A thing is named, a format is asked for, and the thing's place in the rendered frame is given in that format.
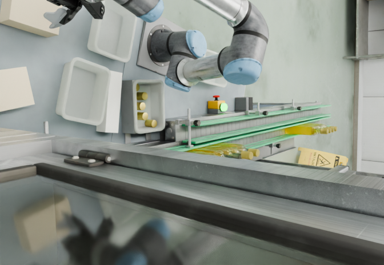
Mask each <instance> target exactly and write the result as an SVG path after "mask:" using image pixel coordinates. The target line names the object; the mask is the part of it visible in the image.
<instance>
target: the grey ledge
mask: <svg viewBox="0 0 384 265"><path fill-rule="evenodd" d="M278 143H280V144H281V148H277V147H273V154H271V148H270V147H269V146H263V147H258V148H254V149H258V150H259V156H258V157H256V156H254V157H253V158H252V159H251V161H256V160H260V159H266V158H269V157H272V156H275V155H278V154H281V153H283V152H287V151H289V150H292V149H295V148H296V147H294V137H293V138H289V139H285V140H282V141H279V142H275V144H278ZM241 159H242V158H241ZM243 160H250V159H243Z"/></svg>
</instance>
